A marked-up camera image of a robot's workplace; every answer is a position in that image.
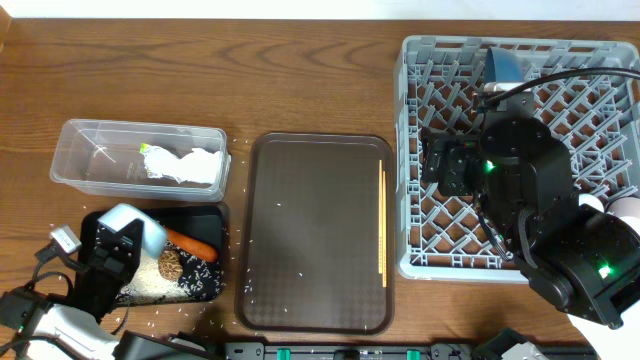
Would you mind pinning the wooden chopstick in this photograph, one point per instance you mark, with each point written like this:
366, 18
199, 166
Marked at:
384, 274
380, 217

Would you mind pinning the orange carrot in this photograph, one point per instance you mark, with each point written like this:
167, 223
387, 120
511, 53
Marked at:
192, 246

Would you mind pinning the wooden chopstick left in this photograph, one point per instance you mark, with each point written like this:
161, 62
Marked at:
380, 217

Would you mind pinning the clear plastic bin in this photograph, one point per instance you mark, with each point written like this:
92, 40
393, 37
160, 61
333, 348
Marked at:
101, 157

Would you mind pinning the black rail at table edge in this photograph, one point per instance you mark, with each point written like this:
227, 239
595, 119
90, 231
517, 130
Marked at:
146, 349

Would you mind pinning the black tray bin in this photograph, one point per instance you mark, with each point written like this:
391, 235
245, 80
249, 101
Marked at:
204, 223

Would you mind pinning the silver foil snack wrapper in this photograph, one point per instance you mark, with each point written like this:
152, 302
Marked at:
158, 162

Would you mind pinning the pink cup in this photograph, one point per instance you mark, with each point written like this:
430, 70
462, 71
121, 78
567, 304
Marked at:
625, 207

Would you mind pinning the light blue rice bowl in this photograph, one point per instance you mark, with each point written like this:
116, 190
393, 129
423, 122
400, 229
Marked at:
152, 234

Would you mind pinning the brown serving tray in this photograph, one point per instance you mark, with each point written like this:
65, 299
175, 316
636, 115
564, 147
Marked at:
309, 253

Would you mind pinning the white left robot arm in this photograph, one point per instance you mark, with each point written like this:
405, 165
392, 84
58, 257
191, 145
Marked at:
55, 317

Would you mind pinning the white napkin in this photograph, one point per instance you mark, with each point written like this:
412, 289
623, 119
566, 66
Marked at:
199, 166

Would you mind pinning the wooden chopstick right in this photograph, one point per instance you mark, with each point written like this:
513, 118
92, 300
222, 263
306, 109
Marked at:
384, 274

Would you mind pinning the light blue cup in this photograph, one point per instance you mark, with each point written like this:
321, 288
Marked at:
591, 200

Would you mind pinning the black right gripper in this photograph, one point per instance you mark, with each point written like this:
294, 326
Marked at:
452, 156

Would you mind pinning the grey dishwasher rack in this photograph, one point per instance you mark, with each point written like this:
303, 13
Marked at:
435, 81

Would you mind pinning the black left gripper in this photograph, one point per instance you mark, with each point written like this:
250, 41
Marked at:
111, 267

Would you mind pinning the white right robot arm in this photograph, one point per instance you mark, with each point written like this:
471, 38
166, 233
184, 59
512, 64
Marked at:
580, 259

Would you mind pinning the blue plate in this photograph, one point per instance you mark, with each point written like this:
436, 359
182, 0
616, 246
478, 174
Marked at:
502, 71

